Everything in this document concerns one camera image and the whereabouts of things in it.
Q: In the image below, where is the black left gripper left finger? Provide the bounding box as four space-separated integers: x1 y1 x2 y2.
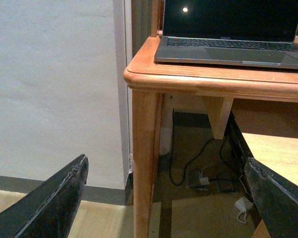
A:
0 154 89 238

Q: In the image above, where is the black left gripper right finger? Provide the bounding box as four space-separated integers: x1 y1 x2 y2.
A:
244 158 298 238

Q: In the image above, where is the white power adapter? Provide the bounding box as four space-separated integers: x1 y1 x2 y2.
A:
234 197 254 224

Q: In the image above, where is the light wood keyboard tray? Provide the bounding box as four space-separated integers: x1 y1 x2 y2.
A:
242 133 298 186

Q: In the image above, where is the grey floor power box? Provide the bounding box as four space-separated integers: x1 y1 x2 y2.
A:
185 169 210 191

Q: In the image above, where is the wooden desk leg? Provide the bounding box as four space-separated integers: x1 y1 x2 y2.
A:
132 90 162 238

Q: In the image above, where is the grey open laptop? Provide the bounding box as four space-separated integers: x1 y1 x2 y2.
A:
154 0 298 69

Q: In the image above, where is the black drawer slide rail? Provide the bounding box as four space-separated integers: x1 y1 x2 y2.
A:
227 111 254 199

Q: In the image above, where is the black floor cable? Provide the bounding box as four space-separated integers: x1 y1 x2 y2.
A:
169 109 229 186

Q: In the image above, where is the light wood tray bracket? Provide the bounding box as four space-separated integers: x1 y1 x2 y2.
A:
203 96 234 139

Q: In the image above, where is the wooden vertical post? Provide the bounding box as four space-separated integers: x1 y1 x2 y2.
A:
150 0 164 37

